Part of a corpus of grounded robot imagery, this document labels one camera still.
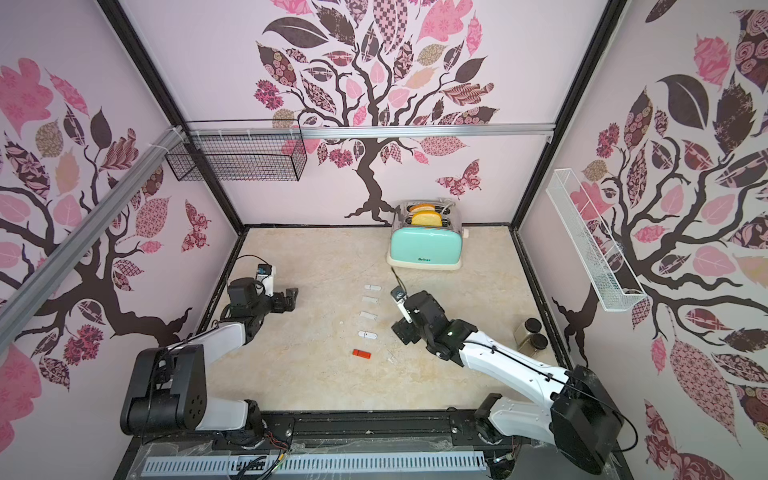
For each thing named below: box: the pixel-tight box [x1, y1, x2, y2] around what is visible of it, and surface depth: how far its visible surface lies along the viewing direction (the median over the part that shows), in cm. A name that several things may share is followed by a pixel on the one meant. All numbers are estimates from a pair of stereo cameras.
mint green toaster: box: [386, 199, 464, 271], surface depth 100 cm
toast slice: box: [411, 211, 443, 227], surface depth 99 cm
